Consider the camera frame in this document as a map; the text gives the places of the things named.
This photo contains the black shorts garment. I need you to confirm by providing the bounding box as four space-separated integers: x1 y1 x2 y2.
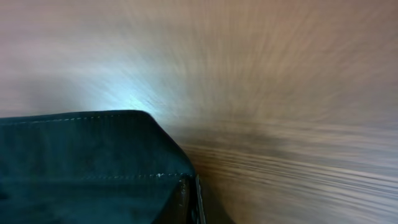
1 110 195 224

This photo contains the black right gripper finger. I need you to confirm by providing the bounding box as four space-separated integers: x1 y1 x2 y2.
179 175 206 224

